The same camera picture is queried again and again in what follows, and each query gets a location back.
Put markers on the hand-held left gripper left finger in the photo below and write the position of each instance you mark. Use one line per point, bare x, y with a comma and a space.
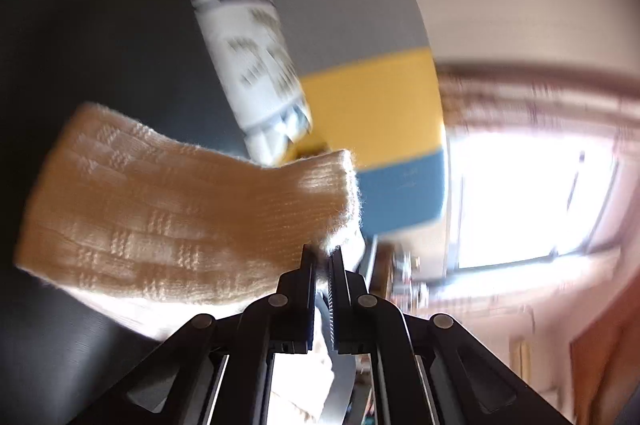
300, 305

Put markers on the geometric print pillow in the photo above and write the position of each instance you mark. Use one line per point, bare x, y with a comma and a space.
250, 55

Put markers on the grey yellow blue sofa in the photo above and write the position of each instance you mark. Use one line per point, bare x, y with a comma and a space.
370, 105

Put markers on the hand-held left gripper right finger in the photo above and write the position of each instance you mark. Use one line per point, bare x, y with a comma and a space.
340, 305

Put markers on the large window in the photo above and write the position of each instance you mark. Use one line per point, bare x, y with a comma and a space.
525, 205

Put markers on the cream knitted sweater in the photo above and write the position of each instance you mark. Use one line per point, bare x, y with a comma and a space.
150, 205

